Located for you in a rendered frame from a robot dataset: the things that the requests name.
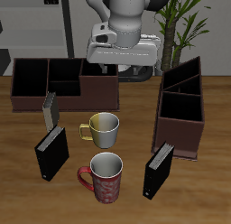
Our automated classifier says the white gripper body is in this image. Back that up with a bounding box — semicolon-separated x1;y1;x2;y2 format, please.
86;33;162;67

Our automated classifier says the dark brown desk caddy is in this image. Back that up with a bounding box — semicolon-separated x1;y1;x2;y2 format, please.
151;55;206;162
10;57;121;114

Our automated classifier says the grey book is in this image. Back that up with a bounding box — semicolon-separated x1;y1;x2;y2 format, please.
42;91;60;133

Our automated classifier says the black book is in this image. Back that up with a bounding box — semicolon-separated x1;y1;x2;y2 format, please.
142;140;176;201
33;125;70;182

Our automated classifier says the green pot plant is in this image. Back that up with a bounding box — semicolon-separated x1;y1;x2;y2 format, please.
153;0;213;73

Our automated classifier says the yellow and white mug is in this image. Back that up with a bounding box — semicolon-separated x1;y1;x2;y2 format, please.
79;111;121;150

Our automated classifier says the red patterned mug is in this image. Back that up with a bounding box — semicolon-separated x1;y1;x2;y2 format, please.
77;151;124;205

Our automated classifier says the flat black base plate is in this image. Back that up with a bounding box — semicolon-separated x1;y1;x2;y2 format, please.
117;65;154;83

